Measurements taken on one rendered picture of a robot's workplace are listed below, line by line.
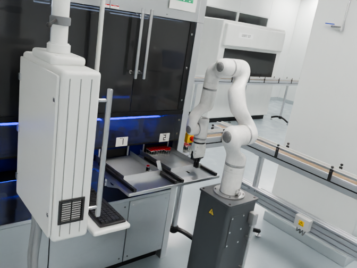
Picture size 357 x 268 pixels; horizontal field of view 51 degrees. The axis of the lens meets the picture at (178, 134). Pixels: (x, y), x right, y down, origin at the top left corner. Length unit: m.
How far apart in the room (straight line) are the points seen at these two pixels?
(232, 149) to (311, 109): 1.59
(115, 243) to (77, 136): 1.31
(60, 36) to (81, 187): 0.64
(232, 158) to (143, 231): 1.01
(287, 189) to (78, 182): 2.52
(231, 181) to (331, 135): 1.50
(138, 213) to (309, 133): 1.74
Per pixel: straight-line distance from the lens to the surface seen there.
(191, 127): 2.30
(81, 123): 1.57
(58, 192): 1.65
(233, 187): 2.22
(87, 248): 2.64
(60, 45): 1.69
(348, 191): 2.81
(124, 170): 2.31
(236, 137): 2.07
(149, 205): 2.75
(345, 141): 3.45
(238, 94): 2.14
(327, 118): 3.51
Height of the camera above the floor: 1.79
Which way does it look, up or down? 16 degrees down
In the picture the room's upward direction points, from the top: 9 degrees clockwise
